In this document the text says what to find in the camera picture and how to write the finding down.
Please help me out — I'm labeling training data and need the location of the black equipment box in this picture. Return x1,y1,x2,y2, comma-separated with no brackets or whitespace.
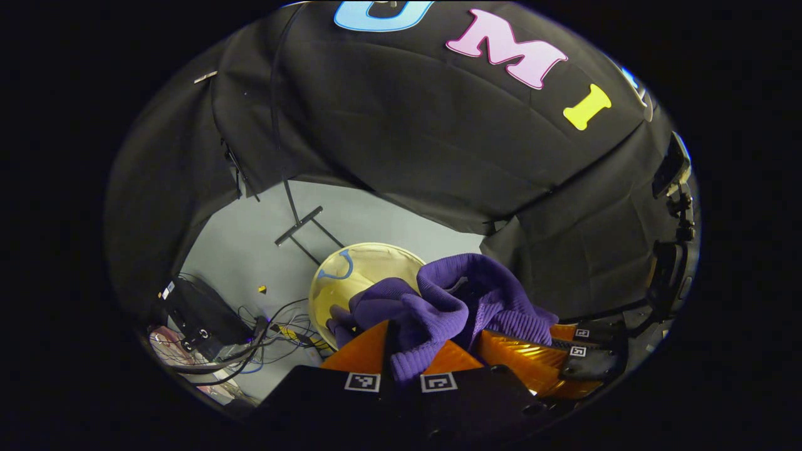
157,276,254,361

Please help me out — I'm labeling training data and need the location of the black clothes rack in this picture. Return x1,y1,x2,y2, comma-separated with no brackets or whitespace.
274,180,346,265

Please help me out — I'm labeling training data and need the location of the black backdrop cloth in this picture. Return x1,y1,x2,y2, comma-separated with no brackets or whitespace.
103,0,696,326

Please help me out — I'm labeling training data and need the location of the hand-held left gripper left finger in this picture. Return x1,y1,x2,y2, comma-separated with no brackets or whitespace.
251,319,400,440

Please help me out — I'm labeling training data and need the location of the yellow laundry hamper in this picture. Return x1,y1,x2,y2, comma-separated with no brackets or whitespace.
308,242,433,351

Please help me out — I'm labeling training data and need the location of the purple ribbed jacket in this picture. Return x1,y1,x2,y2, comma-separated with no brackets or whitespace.
326,253,560,386

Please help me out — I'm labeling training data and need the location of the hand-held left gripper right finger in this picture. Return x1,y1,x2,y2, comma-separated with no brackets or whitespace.
405,338,547,447

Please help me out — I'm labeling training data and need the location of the tangle of cables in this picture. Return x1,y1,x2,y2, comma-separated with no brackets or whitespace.
150,299,333,389

